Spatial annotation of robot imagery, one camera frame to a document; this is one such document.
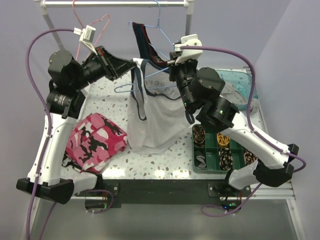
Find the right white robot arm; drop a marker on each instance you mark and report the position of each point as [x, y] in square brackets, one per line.
[200, 89]

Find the pink wire hanger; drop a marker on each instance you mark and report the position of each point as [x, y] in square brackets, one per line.
[77, 30]

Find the white tank top navy trim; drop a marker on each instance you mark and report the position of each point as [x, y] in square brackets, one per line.
[155, 113]

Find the rolled floral tie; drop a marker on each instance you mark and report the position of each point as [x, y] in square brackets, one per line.
[199, 136]

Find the rolled pink brown tie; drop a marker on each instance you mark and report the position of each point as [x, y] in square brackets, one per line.
[249, 157]

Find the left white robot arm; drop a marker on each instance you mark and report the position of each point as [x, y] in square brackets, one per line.
[62, 107]

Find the teal plastic bin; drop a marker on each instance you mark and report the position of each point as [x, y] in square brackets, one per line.
[241, 80]

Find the grey garment in bin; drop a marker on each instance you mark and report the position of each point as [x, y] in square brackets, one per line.
[230, 93]

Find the blue hanger with navy top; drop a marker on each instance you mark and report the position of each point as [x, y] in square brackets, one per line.
[157, 26]

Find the pink camouflage garment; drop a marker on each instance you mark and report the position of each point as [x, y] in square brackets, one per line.
[94, 141]

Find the light blue wire hanger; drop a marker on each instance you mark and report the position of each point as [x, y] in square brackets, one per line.
[136, 86]

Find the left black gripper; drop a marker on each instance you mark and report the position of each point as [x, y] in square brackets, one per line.
[113, 66]

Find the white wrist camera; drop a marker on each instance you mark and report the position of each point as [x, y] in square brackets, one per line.
[187, 48]
[86, 37]

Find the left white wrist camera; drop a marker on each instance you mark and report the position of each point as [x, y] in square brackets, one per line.
[86, 37]

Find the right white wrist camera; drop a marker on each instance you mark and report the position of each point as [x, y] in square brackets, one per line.
[187, 48]

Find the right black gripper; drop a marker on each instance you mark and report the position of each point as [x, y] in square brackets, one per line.
[173, 67]

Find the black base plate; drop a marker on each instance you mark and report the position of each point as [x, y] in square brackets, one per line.
[169, 191]

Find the rolled dotted tie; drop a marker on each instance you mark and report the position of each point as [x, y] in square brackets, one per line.
[225, 159]

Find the rolled grey black tie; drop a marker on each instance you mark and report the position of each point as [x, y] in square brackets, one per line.
[200, 162]

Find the rolled yellow tie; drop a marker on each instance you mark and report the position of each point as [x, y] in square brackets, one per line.
[222, 140]

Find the green compartment tray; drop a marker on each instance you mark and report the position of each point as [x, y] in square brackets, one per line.
[211, 153]

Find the navy tank top red trim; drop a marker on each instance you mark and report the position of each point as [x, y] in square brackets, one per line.
[146, 50]

